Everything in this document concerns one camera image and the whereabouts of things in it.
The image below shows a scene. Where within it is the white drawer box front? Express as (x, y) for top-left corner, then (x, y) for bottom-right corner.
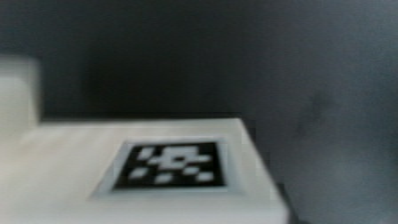
(0, 55), (289, 224)

